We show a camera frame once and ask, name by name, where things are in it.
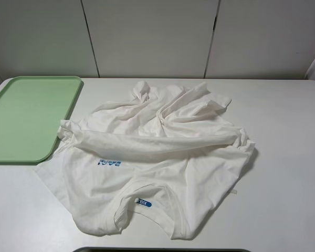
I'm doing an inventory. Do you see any white short sleeve t-shirt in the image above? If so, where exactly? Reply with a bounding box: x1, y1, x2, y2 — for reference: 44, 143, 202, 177
35, 81, 255, 239

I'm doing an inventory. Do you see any green plastic tray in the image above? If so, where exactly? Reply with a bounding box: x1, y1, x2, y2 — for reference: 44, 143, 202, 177
0, 76, 82, 163

